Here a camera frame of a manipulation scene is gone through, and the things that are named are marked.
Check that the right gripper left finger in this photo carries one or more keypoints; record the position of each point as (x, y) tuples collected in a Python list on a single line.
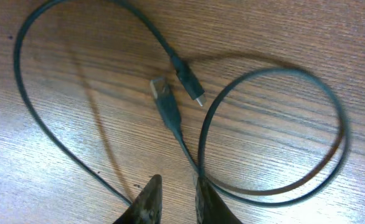
[(147, 206)]

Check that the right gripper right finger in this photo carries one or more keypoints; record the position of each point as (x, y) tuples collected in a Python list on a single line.
[(210, 208)]

